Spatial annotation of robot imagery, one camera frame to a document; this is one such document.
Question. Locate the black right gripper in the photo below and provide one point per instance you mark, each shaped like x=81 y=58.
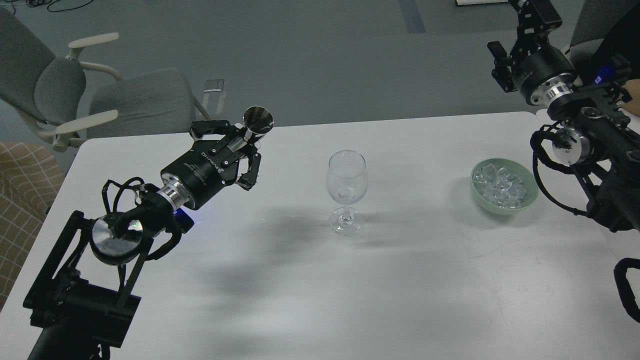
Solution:
x=538 y=71

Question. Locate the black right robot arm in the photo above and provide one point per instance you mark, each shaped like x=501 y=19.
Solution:
x=589 y=137

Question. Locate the clear wine glass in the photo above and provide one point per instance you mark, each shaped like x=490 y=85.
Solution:
x=347 y=181

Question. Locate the green bowl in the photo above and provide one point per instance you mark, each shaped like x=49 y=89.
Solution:
x=530 y=186

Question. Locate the person in black shirt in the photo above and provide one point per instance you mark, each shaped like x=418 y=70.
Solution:
x=622 y=39

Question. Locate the steel double jigger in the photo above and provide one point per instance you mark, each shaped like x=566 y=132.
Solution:
x=258 y=121

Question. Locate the grey chair at right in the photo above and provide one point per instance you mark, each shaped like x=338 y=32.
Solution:
x=596 y=19

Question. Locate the grey office chair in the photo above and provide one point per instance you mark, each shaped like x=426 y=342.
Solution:
x=57 y=97

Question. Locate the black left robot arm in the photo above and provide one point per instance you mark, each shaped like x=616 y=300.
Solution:
x=82 y=298

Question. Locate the clear ice cubes pile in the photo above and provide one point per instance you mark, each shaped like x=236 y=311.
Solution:
x=499 y=185

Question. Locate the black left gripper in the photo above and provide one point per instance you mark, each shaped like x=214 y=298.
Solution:
x=209 y=166

